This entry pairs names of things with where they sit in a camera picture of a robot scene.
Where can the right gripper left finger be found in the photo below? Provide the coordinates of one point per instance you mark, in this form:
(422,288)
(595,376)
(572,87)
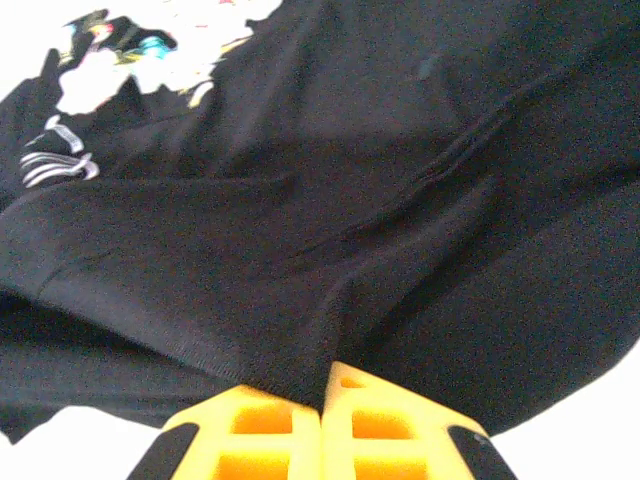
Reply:
(210,445)

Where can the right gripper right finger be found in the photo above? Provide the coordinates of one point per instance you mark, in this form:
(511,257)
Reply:
(430,440)

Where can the black t-shirt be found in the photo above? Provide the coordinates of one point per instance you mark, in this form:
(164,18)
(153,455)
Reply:
(350,200)

